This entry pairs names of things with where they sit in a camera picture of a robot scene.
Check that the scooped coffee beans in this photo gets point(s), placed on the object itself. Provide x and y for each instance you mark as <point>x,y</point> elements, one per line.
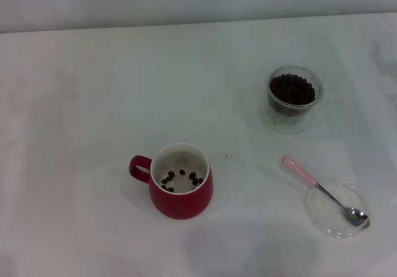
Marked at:
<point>193,175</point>

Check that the red ceramic mug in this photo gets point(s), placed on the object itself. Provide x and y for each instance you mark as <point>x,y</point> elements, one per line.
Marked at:
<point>183,205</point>

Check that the clear double-walled glass cup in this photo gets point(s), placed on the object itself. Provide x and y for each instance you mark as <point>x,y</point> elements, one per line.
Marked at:
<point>275,72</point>

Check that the coffee beans pile in glass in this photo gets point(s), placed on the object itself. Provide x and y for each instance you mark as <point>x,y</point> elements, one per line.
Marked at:
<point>291,91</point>

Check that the clear shallow glass dish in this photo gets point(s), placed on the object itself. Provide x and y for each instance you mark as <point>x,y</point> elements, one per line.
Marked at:
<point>325,209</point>

